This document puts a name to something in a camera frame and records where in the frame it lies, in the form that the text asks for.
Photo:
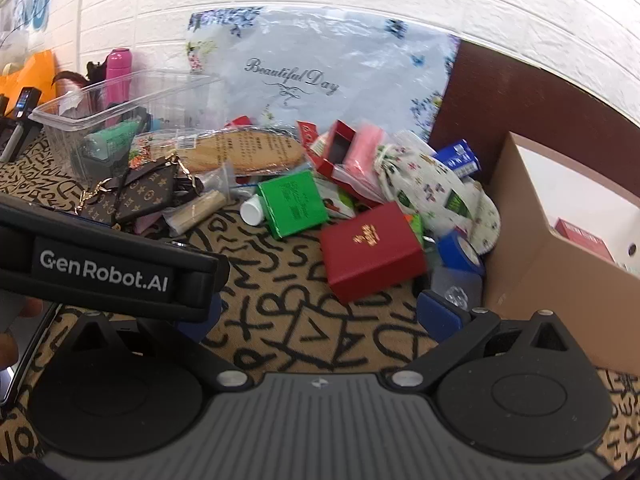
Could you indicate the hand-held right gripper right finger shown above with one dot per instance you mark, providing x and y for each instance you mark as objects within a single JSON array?
[{"x": 440, "y": 316}]

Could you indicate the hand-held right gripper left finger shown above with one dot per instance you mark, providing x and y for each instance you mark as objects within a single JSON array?
[{"x": 197, "y": 331}]

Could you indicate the brown monogram pouch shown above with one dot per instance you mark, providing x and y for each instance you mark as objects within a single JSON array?
[{"x": 140, "y": 192}]

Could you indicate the red gift box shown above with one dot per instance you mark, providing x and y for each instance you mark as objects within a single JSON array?
[{"x": 372, "y": 252}]

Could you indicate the cardboard box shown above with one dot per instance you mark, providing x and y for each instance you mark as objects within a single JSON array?
[{"x": 550, "y": 300}]

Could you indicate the red white green packet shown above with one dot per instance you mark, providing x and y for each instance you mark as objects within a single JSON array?
[{"x": 340, "y": 202}]

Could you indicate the green box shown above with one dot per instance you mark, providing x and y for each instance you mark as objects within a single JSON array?
[{"x": 292, "y": 205}]

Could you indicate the clear plastic container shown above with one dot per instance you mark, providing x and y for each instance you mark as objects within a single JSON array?
[{"x": 75, "y": 115}]

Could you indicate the person's left hand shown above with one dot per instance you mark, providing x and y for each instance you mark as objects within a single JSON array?
[{"x": 31, "y": 307}]

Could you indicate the clear plastic piece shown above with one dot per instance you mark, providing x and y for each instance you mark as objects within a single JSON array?
[{"x": 455, "y": 292}]

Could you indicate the blue tape roll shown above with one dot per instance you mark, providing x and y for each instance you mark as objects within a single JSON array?
[{"x": 457, "y": 255}]

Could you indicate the letter print mat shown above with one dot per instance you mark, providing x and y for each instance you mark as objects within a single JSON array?
[{"x": 300, "y": 320}]

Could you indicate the wooden sticks packet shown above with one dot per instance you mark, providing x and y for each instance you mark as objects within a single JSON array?
[{"x": 197, "y": 210}]

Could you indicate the colourful beads packet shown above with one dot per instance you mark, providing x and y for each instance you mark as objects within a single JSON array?
[{"x": 150, "y": 152}]

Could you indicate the teal bottle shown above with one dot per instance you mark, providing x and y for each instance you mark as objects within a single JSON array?
[{"x": 112, "y": 140}]

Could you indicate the small white bottle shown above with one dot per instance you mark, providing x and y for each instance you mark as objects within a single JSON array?
[{"x": 252, "y": 210}]

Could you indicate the small clear plastic bag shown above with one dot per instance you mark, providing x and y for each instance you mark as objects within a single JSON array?
[{"x": 220, "y": 176}]

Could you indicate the blue and white box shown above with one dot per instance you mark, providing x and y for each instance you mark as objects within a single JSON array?
[{"x": 457, "y": 157}]

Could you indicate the red carton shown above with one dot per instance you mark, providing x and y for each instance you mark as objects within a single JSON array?
[{"x": 582, "y": 240}]

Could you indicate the tan insole in plastic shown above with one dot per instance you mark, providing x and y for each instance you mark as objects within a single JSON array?
[{"x": 245, "y": 152}]

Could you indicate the black handheld device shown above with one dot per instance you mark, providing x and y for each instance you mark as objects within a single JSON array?
[{"x": 26, "y": 102}]

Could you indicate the pink packet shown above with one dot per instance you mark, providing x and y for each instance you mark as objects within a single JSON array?
[{"x": 365, "y": 147}]

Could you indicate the dark feather ornament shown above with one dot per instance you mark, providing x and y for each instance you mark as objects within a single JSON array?
[{"x": 85, "y": 77}]

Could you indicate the pink bottle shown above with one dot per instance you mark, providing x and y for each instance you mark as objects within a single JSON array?
[{"x": 119, "y": 75}]

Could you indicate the open small red box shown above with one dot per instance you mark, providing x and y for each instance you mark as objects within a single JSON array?
[{"x": 332, "y": 152}]

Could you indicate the orange bag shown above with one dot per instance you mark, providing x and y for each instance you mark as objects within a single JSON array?
[{"x": 27, "y": 77}]

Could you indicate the red snack packet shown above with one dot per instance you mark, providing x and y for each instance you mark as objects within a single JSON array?
[{"x": 307, "y": 132}]

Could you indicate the dark brown board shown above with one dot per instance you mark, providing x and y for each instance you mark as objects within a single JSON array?
[{"x": 500, "y": 95}]

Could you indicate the floral plastic package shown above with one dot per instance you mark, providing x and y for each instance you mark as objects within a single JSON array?
[{"x": 320, "y": 65}]

